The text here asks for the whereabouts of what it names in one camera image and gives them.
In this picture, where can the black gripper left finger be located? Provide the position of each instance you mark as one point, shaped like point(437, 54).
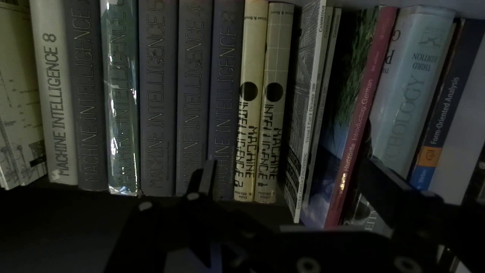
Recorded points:
point(202, 180)

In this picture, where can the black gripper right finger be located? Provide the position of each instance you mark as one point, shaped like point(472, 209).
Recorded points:
point(385, 191)

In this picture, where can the thin white book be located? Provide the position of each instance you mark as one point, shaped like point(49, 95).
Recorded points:
point(315, 25)

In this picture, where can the pale blue Biology book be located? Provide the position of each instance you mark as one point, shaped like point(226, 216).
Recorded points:
point(412, 66)

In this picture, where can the cream machine intelligence book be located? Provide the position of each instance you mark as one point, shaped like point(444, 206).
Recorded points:
point(249, 110)
point(281, 19)

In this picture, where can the dark blue orange-label book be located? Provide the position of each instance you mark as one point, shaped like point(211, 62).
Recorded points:
point(464, 48)

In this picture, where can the plastic-wrapped green book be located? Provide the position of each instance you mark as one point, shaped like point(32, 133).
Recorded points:
point(120, 80)

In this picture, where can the thin grey booklet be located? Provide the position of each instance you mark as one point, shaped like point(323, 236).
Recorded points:
point(322, 103)

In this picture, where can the red German book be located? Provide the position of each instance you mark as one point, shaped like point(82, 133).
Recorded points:
point(362, 83)

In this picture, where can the white Machine Intelligence 8 book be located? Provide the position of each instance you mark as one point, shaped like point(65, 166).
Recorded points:
point(55, 90)

